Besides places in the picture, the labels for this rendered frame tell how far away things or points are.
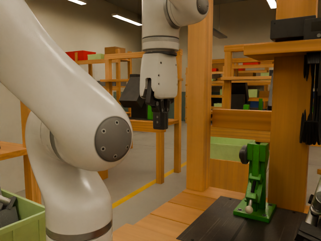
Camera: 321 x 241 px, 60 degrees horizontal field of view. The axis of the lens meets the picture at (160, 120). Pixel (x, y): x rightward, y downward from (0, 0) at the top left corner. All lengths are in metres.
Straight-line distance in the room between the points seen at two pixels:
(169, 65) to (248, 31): 10.69
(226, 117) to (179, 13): 0.86
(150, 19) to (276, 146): 0.81
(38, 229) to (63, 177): 0.55
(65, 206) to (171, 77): 0.35
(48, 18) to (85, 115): 8.87
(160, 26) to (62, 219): 0.42
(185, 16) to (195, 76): 0.76
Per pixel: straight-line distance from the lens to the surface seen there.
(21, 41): 0.42
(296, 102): 1.21
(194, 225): 1.04
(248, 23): 11.35
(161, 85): 0.61
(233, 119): 1.36
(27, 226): 1.05
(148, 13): 0.64
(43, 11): 9.20
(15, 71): 0.43
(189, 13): 0.58
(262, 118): 1.33
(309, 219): 0.96
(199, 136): 1.33
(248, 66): 7.91
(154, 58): 0.61
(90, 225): 0.52
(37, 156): 0.55
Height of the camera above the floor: 1.37
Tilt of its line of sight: 7 degrees down
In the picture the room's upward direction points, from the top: straight up
